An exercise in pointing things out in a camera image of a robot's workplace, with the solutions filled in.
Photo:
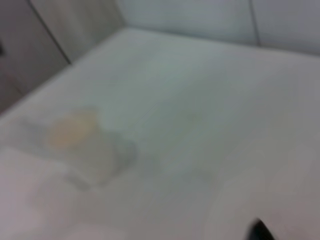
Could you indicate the white paper cup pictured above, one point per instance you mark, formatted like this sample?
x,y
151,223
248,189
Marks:
x,y
85,150

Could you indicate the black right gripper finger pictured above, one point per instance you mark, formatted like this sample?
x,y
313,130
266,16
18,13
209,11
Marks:
x,y
261,232

